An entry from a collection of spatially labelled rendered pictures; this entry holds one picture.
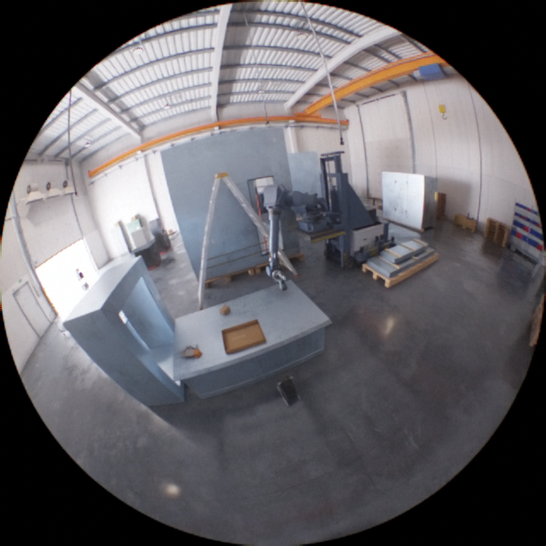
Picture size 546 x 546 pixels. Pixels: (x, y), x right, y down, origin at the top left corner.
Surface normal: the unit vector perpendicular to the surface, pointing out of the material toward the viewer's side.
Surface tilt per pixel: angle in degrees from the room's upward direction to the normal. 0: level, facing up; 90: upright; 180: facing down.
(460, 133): 90
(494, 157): 90
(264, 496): 0
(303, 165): 90
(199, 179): 90
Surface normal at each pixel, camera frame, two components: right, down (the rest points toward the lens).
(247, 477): -0.15, -0.86
